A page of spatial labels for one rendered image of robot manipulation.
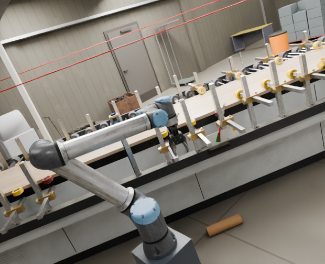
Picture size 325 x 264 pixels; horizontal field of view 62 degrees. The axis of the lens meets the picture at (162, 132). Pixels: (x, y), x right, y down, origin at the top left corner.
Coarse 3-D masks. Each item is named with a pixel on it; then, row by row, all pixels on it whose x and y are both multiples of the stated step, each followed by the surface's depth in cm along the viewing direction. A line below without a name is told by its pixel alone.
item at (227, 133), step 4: (228, 128) 214; (232, 128) 214; (216, 132) 213; (220, 132) 213; (224, 132) 214; (228, 132) 215; (232, 132) 215; (236, 132) 216; (208, 136) 213; (212, 136) 213; (216, 136) 214; (220, 136) 214; (224, 136) 215; (228, 136) 216; (232, 136) 216; (236, 136) 217; (212, 140) 214; (224, 140) 216; (212, 144) 215; (216, 144) 216
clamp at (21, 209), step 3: (21, 204) 205; (15, 207) 204; (18, 207) 202; (21, 207) 204; (24, 207) 207; (12, 210) 202; (18, 210) 203; (21, 210) 203; (24, 210) 206; (6, 213) 202; (9, 213) 202; (18, 213) 203; (6, 216) 202
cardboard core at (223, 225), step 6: (234, 216) 226; (240, 216) 224; (222, 222) 224; (228, 222) 223; (234, 222) 223; (240, 222) 223; (210, 228) 223; (216, 228) 222; (222, 228) 222; (228, 228) 223; (210, 234) 222
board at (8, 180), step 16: (320, 48) 300; (288, 64) 284; (256, 80) 271; (288, 80) 237; (208, 96) 277; (224, 96) 257; (176, 112) 264; (192, 112) 247; (208, 112) 232; (160, 128) 235; (112, 144) 241; (80, 160) 231; (96, 160) 225; (0, 176) 270; (16, 176) 252
